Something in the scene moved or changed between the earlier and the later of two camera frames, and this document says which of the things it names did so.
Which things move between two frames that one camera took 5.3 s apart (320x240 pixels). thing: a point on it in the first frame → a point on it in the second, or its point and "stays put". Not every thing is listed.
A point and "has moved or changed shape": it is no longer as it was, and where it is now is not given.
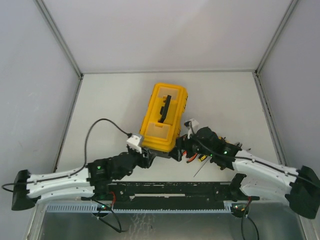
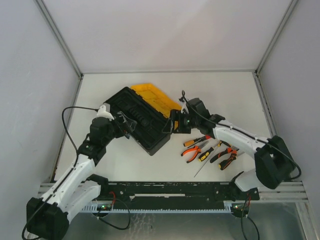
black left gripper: (146, 155) → (120, 124)
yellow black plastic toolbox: (163, 120) has moved or changed shape
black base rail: (170, 192) stays put
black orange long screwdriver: (202, 157) stays put
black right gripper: (180, 146) → (175, 121)
